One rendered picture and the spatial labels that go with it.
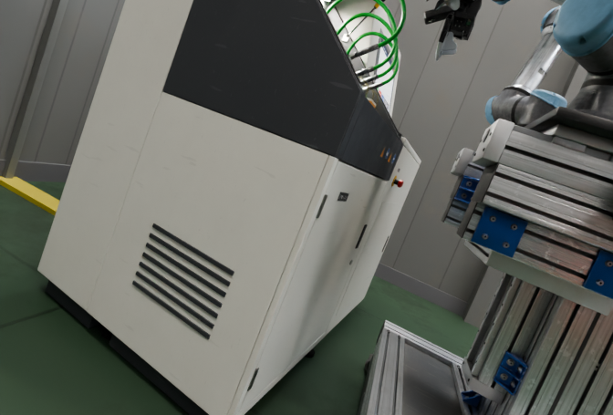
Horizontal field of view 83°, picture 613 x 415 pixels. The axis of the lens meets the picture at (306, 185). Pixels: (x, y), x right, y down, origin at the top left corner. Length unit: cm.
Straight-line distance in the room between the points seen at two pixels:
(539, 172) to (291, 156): 53
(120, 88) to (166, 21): 25
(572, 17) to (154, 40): 104
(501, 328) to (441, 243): 203
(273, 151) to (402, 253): 241
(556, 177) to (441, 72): 249
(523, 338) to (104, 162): 132
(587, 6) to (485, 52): 251
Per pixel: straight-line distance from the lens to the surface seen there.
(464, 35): 136
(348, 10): 175
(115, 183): 122
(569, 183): 88
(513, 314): 115
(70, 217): 138
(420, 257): 316
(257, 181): 88
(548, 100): 143
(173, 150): 106
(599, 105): 92
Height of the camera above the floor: 78
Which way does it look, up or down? 5 degrees down
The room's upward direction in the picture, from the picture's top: 21 degrees clockwise
